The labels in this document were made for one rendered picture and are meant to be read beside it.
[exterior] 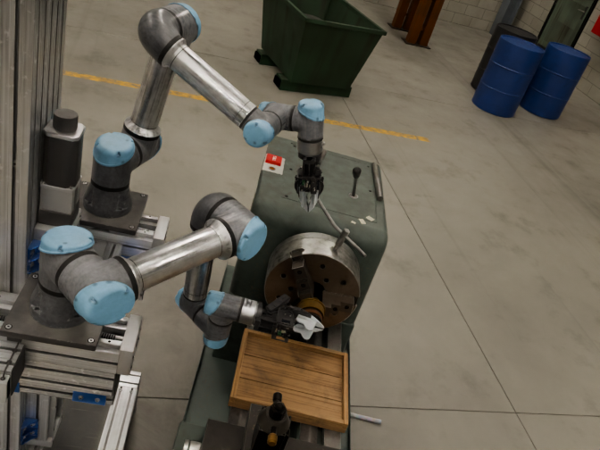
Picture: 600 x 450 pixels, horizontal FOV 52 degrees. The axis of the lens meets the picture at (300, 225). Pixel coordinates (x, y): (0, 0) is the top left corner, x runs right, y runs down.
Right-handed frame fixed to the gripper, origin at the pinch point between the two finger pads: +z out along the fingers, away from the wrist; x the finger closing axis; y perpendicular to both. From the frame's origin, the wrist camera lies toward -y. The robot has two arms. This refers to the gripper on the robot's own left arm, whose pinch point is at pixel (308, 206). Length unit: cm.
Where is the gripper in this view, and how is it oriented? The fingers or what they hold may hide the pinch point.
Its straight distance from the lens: 192.2
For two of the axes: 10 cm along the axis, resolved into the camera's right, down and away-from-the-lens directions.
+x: 10.0, 0.5, -0.4
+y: -0.6, 5.3, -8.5
